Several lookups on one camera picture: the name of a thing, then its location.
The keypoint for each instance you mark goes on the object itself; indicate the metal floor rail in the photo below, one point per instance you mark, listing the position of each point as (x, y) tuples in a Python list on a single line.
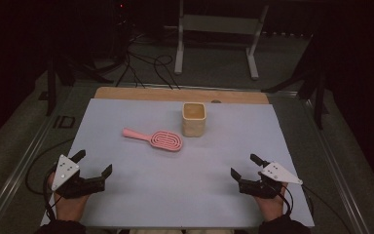
[(19, 169), (337, 169)]

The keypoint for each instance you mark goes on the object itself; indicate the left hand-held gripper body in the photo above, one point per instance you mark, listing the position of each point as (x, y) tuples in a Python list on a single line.
[(65, 172)]

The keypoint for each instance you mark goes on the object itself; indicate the person's right hand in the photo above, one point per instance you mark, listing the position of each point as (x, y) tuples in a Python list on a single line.
[(272, 208)]

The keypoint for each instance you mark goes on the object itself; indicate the pink hairbrush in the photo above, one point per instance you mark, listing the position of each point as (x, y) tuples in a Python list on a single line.
[(165, 140)]

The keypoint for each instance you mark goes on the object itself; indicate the wooden table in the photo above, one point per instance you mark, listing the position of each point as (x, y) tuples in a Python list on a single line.
[(162, 94)]

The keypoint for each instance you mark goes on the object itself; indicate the light blue table mat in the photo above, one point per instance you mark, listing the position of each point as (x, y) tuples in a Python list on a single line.
[(175, 182)]

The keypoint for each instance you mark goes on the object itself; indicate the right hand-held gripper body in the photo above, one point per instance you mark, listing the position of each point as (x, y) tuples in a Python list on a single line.
[(279, 174)]

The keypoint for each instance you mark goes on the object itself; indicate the dark equipment with red light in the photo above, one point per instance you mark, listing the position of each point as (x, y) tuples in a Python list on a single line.
[(120, 29)]

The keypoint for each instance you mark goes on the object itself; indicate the white metal stand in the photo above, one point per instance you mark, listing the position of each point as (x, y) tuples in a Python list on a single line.
[(220, 25)]

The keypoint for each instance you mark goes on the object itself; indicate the beige square cup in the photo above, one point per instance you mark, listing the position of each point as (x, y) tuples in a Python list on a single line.
[(193, 128)]

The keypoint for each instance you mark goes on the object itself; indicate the person's left hand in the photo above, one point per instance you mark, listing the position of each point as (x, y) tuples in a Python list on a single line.
[(68, 209)]

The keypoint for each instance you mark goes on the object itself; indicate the black metal stand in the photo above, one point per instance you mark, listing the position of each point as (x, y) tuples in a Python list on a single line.
[(51, 87), (319, 97)]

